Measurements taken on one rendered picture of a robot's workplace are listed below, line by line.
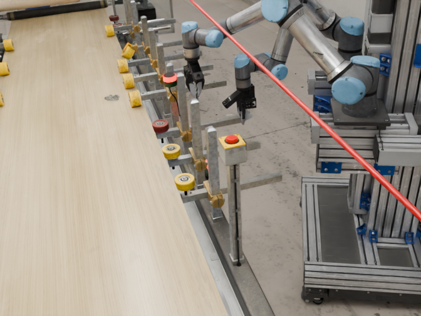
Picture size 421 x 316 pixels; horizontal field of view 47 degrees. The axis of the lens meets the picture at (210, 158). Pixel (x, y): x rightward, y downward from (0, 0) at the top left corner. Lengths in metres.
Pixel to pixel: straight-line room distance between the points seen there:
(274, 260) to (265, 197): 0.59
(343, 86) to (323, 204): 1.18
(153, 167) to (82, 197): 0.32
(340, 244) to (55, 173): 1.49
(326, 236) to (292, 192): 0.73
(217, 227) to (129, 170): 0.43
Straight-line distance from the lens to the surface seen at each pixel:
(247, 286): 1.75
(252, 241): 2.95
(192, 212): 2.20
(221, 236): 1.94
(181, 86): 2.22
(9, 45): 3.70
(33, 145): 2.36
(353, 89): 1.88
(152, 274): 1.54
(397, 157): 2.06
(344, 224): 2.79
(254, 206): 3.21
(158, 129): 2.31
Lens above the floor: 1.99
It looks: 32 degrees down
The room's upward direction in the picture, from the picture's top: 4 degrees counter-clockwise
